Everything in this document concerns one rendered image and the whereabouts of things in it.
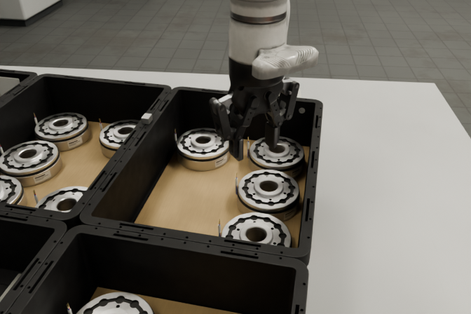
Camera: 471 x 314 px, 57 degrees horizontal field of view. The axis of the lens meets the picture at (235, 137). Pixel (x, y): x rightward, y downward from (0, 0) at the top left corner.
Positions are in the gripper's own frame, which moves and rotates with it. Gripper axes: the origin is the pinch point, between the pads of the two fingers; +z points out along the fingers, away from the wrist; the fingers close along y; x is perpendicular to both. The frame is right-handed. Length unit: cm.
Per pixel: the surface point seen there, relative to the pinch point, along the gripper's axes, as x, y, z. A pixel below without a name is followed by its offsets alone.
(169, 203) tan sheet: -8.7, 11.0, 13.2
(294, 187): 1.8, -7.1, 10.2
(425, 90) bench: -28, -85, 26
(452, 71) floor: -119, -257, 95
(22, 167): -28.0, 30.3, 10.1
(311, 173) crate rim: 7.0, -5.4, 3.2
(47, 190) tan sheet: -23.3, 27.7, 13.1
